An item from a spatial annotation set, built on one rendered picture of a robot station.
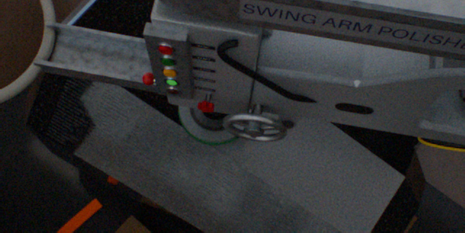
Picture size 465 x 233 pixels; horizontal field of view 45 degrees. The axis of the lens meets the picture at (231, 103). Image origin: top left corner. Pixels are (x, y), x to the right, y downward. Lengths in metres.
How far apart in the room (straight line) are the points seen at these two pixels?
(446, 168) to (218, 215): 1.27
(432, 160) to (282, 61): 1.63
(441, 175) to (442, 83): 1.59
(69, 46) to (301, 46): 0.66
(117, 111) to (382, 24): 1.07
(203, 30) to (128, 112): 0.81
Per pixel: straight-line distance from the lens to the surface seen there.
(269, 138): 1.33
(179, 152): 1.72
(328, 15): 0.90
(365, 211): 1.67
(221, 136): 1.61
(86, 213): 2.49
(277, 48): 1.16
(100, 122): 1.84
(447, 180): 2.69
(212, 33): 1.01
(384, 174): 1.71
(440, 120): 1.34
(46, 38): 1.54
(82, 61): 1.52
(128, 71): 1.49
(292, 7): 0.89
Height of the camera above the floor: 2.41
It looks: 69 degrees down
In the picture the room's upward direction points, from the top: 4 degrees clockwise
